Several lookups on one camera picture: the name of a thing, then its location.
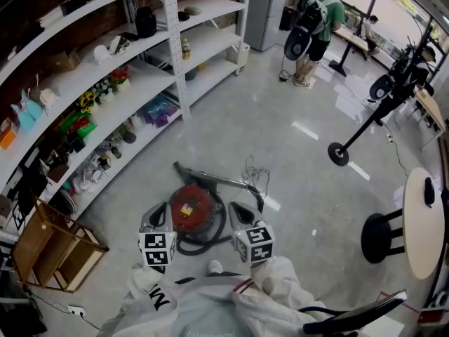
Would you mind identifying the round wooden table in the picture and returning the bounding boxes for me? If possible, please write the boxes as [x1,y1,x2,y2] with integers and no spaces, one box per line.
[361,166,448,282]

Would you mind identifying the purple bag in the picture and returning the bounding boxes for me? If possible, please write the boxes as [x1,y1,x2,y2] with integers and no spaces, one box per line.
[145,95,180,128]

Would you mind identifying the silver refrigerator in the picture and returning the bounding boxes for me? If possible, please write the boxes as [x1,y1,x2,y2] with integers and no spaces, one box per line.
[243,0,290,53]

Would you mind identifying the person's black trousers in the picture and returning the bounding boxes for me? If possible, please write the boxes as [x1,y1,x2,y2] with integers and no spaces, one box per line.
[175,271,251,285]

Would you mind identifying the rectangular wooden table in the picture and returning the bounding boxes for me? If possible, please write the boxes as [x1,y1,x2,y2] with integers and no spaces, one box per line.
[413,87,448,151]

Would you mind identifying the small pedestal table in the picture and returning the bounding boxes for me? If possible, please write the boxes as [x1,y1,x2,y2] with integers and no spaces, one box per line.
[329,24,370,77]

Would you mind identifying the vacuum wand with grey nozzle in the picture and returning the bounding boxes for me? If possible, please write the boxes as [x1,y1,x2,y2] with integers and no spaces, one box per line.
[172,161,259,194]

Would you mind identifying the black box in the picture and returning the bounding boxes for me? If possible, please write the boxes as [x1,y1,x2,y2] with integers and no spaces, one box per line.
[278,6,300,32]

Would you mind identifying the black pot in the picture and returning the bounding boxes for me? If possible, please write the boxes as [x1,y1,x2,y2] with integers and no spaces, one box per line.
[134,6,158,39]

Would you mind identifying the red flower pot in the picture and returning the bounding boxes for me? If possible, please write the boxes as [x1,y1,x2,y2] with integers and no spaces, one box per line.
[109,66,132,94]

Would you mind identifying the black curved chair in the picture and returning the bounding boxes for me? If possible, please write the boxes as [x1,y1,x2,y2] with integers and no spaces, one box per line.
[302,289,408,335]

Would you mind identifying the red box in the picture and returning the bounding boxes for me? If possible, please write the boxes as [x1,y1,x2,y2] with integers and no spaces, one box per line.
[418,308,448,324]

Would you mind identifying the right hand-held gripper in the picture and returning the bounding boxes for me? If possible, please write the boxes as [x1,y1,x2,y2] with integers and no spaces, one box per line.
[227,201,276,264]

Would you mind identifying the wide white shelf rack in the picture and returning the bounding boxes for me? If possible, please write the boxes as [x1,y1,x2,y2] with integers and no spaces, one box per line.
[0,0,192,220]

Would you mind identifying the person's left forearm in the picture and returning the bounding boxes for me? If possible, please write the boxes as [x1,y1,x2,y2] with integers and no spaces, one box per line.
[122,263,183,312]

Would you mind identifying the orange box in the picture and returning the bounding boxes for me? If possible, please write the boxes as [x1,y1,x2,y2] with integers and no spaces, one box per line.
[0,117,19,150]

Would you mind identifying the cardboard box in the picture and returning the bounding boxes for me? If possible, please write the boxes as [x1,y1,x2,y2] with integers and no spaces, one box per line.
[45,47,82,74]

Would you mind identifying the grey power cable coil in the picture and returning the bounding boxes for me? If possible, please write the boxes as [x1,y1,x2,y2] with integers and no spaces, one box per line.
[241,154,272,200]

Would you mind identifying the green toy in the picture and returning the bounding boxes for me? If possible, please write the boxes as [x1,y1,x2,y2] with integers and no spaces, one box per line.
[59,112,98,140]

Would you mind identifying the white pouch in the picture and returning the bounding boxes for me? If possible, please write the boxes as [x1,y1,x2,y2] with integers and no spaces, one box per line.
[39,87,60,110]

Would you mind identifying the black pouch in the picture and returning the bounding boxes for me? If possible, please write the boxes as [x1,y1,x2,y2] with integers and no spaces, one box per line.
[423,176,436,209]

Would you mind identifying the narrow white shelf rack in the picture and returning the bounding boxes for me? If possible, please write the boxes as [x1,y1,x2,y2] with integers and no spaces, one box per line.
[140,0,253,122]

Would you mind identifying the black vacuum hose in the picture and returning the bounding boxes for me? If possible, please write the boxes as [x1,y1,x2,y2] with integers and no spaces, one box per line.
[175,184,265,257]

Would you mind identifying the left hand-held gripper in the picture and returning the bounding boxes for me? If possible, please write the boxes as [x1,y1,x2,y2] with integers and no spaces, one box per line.
[138,201,177,267]

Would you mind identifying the person's right forearm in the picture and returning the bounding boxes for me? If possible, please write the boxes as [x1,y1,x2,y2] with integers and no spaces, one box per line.
[231,256,316,312]

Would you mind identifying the large window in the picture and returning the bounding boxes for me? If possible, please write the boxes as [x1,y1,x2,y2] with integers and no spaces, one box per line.
[342,0,449,60]

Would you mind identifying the person's right shoe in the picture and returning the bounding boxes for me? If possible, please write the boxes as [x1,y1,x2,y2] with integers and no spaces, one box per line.
[207,259,225,277]

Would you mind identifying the white jug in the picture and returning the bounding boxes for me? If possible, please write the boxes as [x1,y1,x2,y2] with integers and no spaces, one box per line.
[130,112,146,133]

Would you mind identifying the red vacuum cleaner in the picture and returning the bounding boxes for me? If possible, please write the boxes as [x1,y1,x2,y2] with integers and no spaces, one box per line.
[169,183,226,237]

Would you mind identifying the yellow flower pot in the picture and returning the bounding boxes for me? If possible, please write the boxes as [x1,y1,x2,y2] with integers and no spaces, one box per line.
[76,90,100,114]

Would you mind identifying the person's torso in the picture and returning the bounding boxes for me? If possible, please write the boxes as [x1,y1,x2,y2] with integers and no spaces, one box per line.
[98,274,327,337]

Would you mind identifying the teal spray bottle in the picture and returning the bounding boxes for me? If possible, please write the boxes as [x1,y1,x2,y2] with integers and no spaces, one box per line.
[20,89,45,121]
[10,101,36,133]

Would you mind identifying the white flower pot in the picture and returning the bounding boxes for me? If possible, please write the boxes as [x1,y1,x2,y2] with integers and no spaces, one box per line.
[92,78,116,105]

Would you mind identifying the black coat rack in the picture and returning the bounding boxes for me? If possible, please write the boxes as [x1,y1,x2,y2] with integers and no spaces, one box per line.
[327,24,440,167]

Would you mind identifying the printed pattern card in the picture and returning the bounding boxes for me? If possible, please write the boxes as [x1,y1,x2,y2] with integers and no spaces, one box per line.
[11,201,27,230]

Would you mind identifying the open wooden cabinet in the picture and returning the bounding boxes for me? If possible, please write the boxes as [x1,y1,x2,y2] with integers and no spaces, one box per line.
[11,196,110,293]

